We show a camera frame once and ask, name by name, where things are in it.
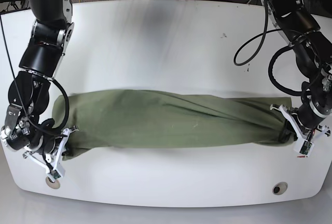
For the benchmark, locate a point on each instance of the right grey table grommet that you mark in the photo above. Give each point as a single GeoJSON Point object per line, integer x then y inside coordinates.
{"type": "Point", "coordinates": [280, 188]}

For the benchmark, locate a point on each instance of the black tripod stand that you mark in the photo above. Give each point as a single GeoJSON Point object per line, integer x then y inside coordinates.
{"type": "Point", "coordinates": [8, 6]}

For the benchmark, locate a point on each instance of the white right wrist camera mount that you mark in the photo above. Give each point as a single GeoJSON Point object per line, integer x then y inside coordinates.
{"type": "Point", "coordinates": [52, 160]}

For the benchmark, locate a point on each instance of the left grey table grommet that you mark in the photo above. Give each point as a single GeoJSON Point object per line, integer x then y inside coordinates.
{"type": "Point", "coordinates": [52, 184]}

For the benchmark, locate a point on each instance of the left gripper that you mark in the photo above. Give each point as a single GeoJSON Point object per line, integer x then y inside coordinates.
{"type": "Point", "coordinates": [309, 116]}

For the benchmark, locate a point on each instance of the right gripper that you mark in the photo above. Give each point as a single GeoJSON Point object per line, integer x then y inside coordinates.
{"type": "Point", "coordinates": [42, 144]}

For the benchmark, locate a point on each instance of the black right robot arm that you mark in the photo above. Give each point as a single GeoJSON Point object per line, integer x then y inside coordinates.
{"type": "Point", "coordinates": [28, 94]}

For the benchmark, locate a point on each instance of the green T-shirt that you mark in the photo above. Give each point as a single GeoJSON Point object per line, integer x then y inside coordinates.
{"type": "Point", "coordinates": [155, 119]}

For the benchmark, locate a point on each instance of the grey table grommet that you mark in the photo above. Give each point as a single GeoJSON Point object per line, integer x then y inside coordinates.
{"type": "Point", "coordinates": [52, 184]}
{"type": "Point", "coordinates": [280, 188]}

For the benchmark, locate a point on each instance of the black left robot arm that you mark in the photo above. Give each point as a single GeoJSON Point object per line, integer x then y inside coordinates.
{"type": "Point", "coordinates": [312, 49]}

